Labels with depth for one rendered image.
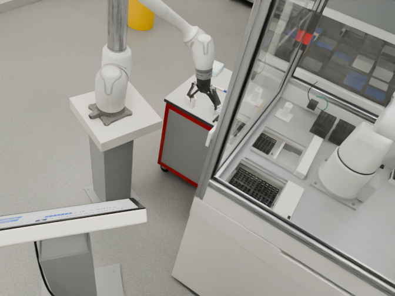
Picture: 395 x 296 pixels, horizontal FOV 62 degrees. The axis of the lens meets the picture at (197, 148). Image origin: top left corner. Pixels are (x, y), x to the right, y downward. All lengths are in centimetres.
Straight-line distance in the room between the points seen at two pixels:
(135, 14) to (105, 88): 270
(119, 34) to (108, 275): 142
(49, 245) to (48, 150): 173
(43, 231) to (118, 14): 108
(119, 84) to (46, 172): 122
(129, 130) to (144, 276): 97
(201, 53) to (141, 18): 279
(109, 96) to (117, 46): 27
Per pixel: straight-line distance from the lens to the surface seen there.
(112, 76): 170
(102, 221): 106
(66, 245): 120
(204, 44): 160
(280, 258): 146
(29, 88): 347
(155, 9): 155
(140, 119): 187
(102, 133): 179
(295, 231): 130
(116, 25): 176
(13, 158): 287
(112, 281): 221
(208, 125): 205
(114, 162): 208
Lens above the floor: 210
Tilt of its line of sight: 46 degrees down
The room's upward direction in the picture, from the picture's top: 15 degrees clockwise
